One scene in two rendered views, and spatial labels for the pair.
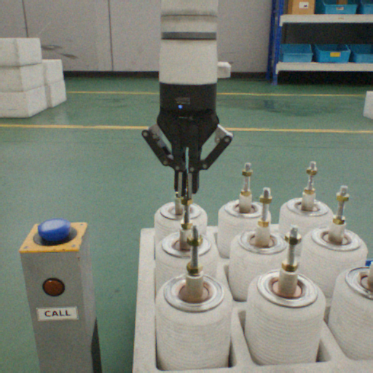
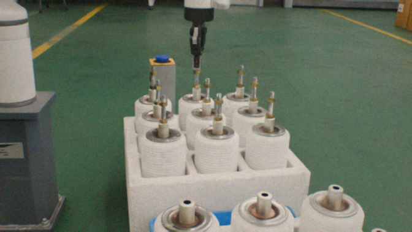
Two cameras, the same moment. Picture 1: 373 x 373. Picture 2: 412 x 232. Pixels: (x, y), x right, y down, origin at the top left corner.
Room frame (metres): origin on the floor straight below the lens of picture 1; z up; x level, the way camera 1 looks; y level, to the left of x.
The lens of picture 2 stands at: (0.37, -1.10, 0.61)
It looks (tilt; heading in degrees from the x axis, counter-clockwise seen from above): 20 degrees down; 81
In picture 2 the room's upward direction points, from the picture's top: 2 degrees clockwise
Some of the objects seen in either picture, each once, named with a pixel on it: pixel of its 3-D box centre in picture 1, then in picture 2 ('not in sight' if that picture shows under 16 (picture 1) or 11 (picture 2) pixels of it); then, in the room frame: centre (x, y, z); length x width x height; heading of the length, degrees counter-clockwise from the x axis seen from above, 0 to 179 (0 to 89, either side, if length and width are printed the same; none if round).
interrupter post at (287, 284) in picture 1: (288, 280); (157, 110); (0.40, -0.14, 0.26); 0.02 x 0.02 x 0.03
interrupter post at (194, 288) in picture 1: (194, 283); (152, 95); (0.39, -0.02, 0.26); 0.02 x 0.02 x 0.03
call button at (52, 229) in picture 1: (55, 231); (162, 59); (0.42, 0.16, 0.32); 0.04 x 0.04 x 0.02
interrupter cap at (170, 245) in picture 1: (186, 245); (196, 98); (0.51, -0.01, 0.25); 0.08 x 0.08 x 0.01
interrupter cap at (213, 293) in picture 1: (194, 292); (153, 100); (0.39, -0.02, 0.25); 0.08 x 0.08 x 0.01
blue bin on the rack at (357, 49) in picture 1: (363, 53); not in sight; (4.96, -2.29, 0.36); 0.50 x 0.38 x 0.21; 177
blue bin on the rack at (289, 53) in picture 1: (293, 52); not in sight; (5.03, -1.44, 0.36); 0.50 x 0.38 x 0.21; 176
